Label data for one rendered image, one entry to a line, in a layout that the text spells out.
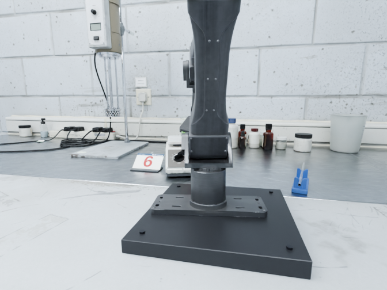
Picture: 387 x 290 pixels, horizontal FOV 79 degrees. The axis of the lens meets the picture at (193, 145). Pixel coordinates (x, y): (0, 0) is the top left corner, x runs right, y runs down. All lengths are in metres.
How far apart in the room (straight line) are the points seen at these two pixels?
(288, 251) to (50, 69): 1.51
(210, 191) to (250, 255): 0.12
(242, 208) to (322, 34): 1.00
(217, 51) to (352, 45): 1.03
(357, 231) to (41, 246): 0.50
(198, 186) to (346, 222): 0.27
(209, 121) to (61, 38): 1.31
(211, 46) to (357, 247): 0.36
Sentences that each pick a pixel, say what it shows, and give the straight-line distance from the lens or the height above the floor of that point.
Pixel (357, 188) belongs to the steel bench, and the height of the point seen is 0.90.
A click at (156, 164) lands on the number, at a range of 0.73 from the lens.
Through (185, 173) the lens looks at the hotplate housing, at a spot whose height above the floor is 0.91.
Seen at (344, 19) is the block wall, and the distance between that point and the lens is 1.32.
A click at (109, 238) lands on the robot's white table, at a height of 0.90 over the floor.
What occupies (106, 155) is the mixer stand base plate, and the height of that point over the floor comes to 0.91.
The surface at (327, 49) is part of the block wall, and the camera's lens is 1.28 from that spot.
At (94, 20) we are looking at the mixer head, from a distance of 1.03.
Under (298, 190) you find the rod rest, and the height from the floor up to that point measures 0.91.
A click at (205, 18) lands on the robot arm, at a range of 0.32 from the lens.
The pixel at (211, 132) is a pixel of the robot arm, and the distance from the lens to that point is 0.39.
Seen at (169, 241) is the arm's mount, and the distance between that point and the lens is 0.35.
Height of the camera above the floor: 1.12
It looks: 11 degrees down
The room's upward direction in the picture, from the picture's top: straight up
